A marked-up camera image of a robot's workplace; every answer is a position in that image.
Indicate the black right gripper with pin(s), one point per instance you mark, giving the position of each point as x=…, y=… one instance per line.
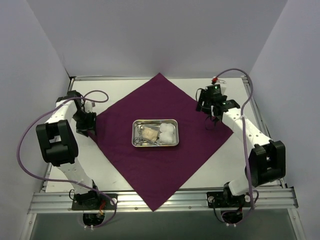
x=203, y=102

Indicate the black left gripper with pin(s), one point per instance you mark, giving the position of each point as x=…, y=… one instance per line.
x=86, y=125

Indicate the steel instrument tray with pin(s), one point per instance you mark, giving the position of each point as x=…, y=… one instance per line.
x=155, y=124

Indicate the white gauze pad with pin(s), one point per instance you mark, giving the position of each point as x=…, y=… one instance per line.
x=167, y=138
x=167, y=127

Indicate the steel forceps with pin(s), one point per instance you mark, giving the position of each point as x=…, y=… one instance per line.
x=149, y=143
x=138, y=139

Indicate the clear bag of cotton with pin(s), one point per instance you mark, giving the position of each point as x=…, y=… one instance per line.
x=149, y=134

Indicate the purple surgical cloth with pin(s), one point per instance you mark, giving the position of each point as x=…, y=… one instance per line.
x=156, y=173

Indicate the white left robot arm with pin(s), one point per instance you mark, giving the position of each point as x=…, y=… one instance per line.
x=59, y=147

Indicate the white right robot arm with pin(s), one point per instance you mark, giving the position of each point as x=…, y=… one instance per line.
x=229, y=112

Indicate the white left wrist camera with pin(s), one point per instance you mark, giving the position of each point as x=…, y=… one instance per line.
x=88, y=106

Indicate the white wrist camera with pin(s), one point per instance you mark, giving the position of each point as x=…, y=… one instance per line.
x=221, y=82
x=88, y=106

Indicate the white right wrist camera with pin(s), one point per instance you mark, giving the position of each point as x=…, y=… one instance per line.
x=221, y=82

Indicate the aluminium right rail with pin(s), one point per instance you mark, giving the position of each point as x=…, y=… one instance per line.
x=265, y=120

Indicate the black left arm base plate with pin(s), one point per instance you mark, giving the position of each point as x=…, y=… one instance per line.
x=100, y=201

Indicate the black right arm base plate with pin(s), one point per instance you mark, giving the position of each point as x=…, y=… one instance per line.
x=218, y=199

